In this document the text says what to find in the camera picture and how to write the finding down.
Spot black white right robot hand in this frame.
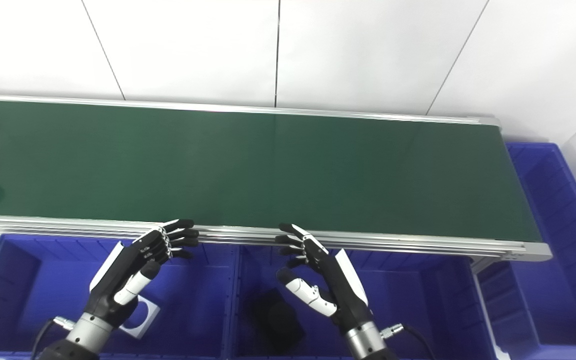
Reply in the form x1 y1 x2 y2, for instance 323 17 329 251
274 223 375 332

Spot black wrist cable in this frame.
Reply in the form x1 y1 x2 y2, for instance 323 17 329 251
30 316 76 360
379 323 436 360

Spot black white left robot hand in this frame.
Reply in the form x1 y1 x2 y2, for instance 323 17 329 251
85 219 200 326

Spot green conveyor belt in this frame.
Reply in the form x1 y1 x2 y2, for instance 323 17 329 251
0 93 553 273
0 99 544 243

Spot blue bin with black parts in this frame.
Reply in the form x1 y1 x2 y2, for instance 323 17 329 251
230 245 499 360

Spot blue bin with white part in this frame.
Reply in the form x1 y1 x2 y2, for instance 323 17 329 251
0 234 241 360

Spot large empty blue bin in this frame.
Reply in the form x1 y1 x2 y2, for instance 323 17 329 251
478 142 576 360

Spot black cylinder block part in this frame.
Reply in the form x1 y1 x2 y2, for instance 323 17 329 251
245 287 305 353

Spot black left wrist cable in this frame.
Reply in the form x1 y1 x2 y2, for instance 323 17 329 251
30 316 76 360

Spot white square part with hole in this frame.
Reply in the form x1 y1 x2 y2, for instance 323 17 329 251
118 295 161 340

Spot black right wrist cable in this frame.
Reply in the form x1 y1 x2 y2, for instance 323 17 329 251
379 323 436 360

